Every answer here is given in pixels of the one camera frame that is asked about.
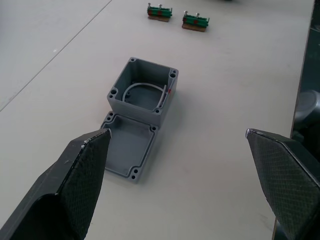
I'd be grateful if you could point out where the green screw holder block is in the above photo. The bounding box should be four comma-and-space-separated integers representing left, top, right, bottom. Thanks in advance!
146, 6, 174, 23
181, 13, 210, 33

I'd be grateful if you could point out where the grey plastic box lid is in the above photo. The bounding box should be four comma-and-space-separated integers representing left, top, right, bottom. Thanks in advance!
100, 111, 160, 185

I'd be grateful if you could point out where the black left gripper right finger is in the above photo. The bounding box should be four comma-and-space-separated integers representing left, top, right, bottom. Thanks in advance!
245, 128, 320, 240

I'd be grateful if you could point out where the grey plastic junction box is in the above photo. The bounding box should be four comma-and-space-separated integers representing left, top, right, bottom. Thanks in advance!
106, 56, 180, 127

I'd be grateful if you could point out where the grey rounded robot part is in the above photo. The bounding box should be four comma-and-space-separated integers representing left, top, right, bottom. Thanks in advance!
294, 89, 320, 129

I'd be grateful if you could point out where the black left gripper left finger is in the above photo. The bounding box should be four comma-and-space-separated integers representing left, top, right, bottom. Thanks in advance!
0, 128, 112, 240

